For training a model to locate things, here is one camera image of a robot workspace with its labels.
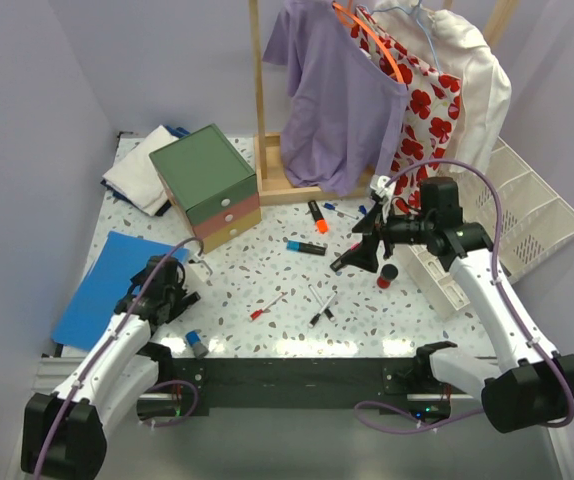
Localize orange highlighter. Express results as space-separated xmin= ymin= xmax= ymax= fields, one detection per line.
xmin=308 ymin=200 xmax=328 ymax=234

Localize orange clothes hanger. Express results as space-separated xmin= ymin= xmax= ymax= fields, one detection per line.
xmin=332 ymin=1 xmax=405 ymax=84

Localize light blue clothes hanger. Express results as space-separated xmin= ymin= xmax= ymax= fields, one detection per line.
xmin=408 ymin=0 xmax=442 ymax=74

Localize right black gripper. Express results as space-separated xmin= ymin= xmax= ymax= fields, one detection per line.
xmin=341 ymin=200 xmax=434 ymax=273

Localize blue highlighter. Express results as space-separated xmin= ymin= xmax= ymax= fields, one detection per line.
xmin=286 ymin=240 xmax=327 ymax=256

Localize folded white cloth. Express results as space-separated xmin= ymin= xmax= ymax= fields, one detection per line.
xmin=102 ymin=124 xmax=178 ymax=217

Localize blue document folder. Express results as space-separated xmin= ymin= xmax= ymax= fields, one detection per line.
xmin=51 ymin=231 xmax=172 ymax=351

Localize white file rack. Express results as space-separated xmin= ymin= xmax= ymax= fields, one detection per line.
xmin=392 ymin=137 xmax=574 ymax=321

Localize red floral dress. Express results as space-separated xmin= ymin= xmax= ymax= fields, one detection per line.
xmin=349 ymin=5 xmax=463 ymax=209

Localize purple t-shirt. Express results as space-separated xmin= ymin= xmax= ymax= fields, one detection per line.
xmin=263 ymin=1 xmax=409 ymax=196

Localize blue grey stamp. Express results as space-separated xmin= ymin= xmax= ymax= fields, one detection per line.
xmin=185 ymin=330 xmax=209 ymax=359

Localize black cap marker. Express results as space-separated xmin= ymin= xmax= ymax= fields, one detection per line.
xmin=308 ymin=292 xmax=337 ymax=328
xmin=308 ymin=284 xmax=335 ymax=322

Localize black cap marker upper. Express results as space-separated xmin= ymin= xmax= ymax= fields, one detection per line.
xmin=308 ymin=284 xmax=335 ymax=322

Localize red cap marker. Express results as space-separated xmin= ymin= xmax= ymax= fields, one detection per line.
xmin=250 ymin=292 xmax=286 ymax=321

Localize red black stamp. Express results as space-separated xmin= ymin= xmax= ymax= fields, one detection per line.
xmin=376 ymin=264 xmax=399 ymax=289

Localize wooden clothes rack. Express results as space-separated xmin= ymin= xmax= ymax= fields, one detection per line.
xmin=247 ymin=0 xmax=521 ymax=207

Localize cream white shirt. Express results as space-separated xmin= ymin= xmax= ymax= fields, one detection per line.
xmin=372 ymin=1 xmax=512 ymax=172

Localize black cap marker lower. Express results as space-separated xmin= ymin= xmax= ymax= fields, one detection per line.
xmin=308 ymin=292 xmax=337 ymax=328

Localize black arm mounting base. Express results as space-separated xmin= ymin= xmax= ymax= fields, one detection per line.
xmin=136 ymin=357 xmax=473 ymax=419

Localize three-drawer desk organizer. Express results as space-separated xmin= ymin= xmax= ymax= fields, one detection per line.
xmin=149 ymin=124 xmax=261 ymax=253

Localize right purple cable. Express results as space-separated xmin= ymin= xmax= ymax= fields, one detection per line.
xmin=354 ymin=158 xmax=574 ymax=434

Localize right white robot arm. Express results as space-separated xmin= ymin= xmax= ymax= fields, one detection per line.
xmin=330 ymin=176 xmax=574 ymax=433

